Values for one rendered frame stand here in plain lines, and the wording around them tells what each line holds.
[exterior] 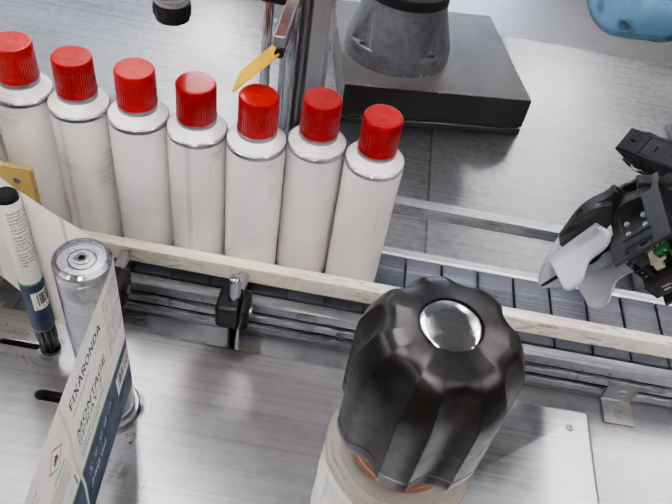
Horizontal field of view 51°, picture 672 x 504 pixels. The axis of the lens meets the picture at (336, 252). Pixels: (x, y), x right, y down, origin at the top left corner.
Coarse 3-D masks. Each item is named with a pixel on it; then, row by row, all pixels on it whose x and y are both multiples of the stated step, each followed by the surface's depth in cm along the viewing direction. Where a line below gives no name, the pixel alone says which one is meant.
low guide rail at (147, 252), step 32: (160, 256) 67; (192, 256) 66; (224, 256) 67; (288, 288) 68; (320, 288) 67; (352, 288) 66; (384, 288) 67; (512, 320) 67; (544, 320) 67; (576, 320) 67; (640, 352) 68
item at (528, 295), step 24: (144, 264) 70; (384, 264) 74; (408, 264) 74; (432, 264) 75; (264, 288) 69; (480, 288) 73; (504, 288) 74; (528, 288) 74; (552, 288) 74; (360, 312) 69; (552, 312) 72; (576, 312) 72; (600, 312) 73; (624, 312) 73; (648, 312) 74; (528, 336) 70; (624, 360) 69; (648, 360) 69
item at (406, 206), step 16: (400, 208) 68; (416, 208) 68; (432, 208) 68; (448, 208) 69; (464, 208) 69; (464, 224) 69; (480, 224) 69; (496, 224) 68; (512, 224) 68; (528, 224) 68; (544, 224) 69; (544, 240) 69
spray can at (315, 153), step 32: (320, 96) 57; (320, 128) 58; (288, 160) 61; (320, 160) 59; (288, 192) 63; (320, 192) 62; (288, 224) 65; (320, 224) 65; (288, 256) 68; (320, 256) 69
